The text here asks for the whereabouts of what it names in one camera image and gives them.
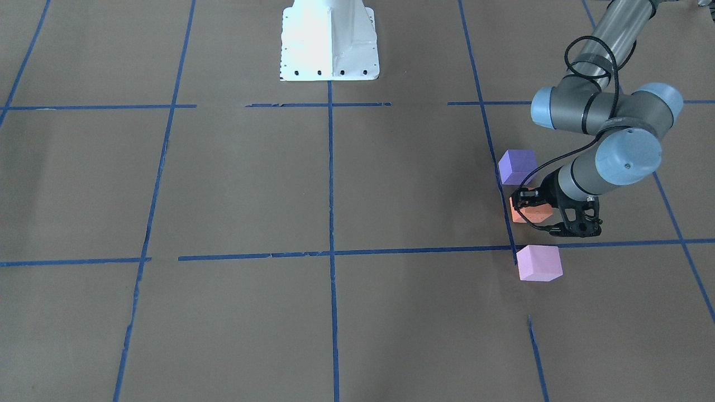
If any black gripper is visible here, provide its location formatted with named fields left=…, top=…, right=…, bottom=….
left=509, top=170, right=565, bottom=214

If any orange foam cube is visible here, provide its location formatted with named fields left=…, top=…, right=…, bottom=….
left=508, top=198, right=554, bottom=223

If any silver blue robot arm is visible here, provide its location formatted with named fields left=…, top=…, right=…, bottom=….
left=511, top=1, right=684, bottom=221

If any purple foam cube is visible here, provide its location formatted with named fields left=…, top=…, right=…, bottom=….
left=498, top=149, right=538, bottom=185

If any pink foam cube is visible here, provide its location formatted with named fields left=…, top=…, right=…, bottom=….
left=516, top=245, right=564, bottom=282

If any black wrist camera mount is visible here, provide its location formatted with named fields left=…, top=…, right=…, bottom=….
left=549, top=197, right=603, bottom=238

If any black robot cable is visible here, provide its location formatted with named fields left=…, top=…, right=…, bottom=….
left=517, top=36, right=637, bottom=231

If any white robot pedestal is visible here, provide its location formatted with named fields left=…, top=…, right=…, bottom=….
left=279, top=1, right=380, bottom=82

